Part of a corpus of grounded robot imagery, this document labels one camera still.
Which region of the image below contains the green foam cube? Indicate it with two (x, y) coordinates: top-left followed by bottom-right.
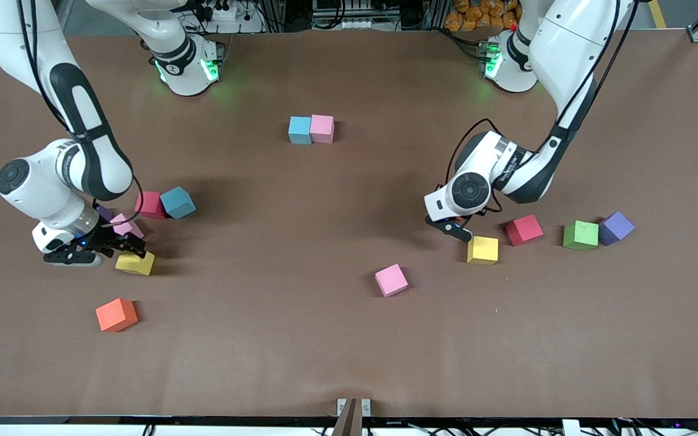
(562, 220), (600, 252)

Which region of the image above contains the pink foam cube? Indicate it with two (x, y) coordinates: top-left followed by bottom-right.
(374, 263), (409, 298)
(310, 114), (335, 144)
(110, 213), (145, 240)

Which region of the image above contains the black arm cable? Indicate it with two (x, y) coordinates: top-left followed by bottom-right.
(91, 174), (145, 228)
(445, 118), (495, 188)

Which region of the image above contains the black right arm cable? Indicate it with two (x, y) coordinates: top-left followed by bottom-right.
(91, 174), (145, 228)

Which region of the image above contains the small metal bracket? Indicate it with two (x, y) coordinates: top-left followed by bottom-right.
(337, 398), (371, 417)

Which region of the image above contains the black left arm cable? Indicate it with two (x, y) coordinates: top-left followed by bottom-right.
(445, 118), (495, 188)

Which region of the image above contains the bag of orange items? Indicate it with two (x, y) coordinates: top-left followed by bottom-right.
(444, 0), (519, 32)

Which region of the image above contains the white power strip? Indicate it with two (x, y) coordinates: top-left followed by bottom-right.
(201, 0), (265, 34)

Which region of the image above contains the red foam cube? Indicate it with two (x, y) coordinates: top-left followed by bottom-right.
(505, 214), (545, 247)
(135, 191), (168, 220)

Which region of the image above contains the brown camera mount post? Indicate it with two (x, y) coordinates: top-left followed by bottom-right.
(332, 398), (363, 436)

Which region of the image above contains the white socket strip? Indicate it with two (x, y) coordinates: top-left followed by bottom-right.
(316, 0), (392, 31)

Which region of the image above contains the blue foam cube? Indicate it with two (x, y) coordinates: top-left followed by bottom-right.
(159, 186), (197, 220)
(288, 116), (313, 145)

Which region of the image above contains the yellow foam cube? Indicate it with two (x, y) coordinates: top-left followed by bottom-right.
(467, 236), (500, 266)
(115, 251), (156, 276)

